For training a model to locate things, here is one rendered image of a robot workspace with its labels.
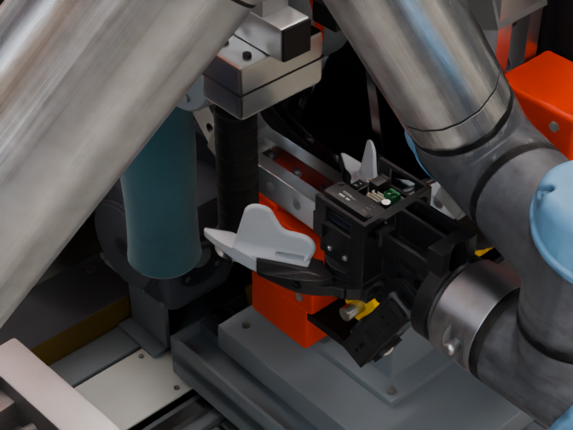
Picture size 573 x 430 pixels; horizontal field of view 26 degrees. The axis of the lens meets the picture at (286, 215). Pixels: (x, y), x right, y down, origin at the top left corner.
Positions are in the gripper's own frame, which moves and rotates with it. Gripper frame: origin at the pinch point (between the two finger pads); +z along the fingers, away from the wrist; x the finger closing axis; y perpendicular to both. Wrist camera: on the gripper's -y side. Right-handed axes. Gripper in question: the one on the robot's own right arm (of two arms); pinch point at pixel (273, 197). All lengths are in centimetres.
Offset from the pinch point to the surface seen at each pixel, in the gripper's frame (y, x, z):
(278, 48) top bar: 13.2, -1.5, 1.0
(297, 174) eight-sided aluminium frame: -23.6, -24.9, 24.2
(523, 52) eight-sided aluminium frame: 6.2, -24.7, -5.2
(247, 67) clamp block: 11.8, 0.6, 2.2
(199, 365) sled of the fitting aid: -67, -23, 42
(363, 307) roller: -31.6, -21.0, 8.8
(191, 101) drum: -2.4, -6.0, 18.6
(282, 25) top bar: 15.0, -2.0, 1.1
